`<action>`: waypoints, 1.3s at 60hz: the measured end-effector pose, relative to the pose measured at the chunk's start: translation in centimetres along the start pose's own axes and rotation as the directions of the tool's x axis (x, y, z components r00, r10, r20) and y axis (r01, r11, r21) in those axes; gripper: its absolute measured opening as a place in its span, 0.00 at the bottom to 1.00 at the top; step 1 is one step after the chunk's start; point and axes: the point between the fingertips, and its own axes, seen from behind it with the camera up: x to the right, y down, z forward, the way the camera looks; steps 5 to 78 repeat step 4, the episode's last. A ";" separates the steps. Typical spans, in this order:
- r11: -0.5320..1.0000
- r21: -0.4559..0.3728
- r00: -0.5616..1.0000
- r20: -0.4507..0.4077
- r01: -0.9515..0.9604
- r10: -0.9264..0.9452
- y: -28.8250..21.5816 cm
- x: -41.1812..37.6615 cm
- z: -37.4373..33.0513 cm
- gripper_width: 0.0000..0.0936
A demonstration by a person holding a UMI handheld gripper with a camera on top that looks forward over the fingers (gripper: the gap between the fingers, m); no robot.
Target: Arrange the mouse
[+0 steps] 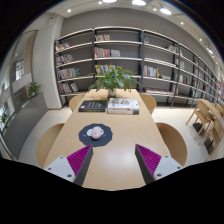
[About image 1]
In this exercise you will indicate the small green background plant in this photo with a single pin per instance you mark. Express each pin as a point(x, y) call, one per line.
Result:
point(34, 89)

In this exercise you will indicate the green potted plant white pot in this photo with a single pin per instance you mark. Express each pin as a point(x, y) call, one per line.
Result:
point(113, 78)

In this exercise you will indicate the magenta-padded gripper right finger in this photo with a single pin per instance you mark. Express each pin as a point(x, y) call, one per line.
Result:
point(163, 166)

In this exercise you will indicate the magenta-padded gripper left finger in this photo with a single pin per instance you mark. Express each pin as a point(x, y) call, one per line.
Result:
point(63, 166)

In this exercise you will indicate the group of ceiling lights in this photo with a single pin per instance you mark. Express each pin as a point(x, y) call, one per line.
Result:
point(139, 2)

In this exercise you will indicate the tan curved wooden chair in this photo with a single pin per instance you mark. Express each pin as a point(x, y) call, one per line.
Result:
point(173, 141)
point(76, 101)
point(48, 143)
point(149, 101)

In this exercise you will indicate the grey wall bookshelf unit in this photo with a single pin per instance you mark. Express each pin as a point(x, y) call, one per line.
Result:
point(156, 50)

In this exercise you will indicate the group of slatted wooden chairs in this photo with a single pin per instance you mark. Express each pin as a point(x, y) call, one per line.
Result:
point(208, 118)

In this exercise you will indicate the black fuzzy-creature mouse pad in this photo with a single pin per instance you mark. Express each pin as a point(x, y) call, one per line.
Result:
point(95, 142)

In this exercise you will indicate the white illustrated cover book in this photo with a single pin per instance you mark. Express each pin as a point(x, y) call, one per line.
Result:
point(123, 103)

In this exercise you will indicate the black hardcover book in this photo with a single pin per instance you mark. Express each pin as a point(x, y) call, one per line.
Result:
point(92, 105)

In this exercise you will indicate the thick book red-lettered spine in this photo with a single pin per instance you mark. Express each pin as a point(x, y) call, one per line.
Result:
point(123, 112)

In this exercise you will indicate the pink computer mouse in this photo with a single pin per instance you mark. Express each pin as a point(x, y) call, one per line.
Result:
point(97, 132)

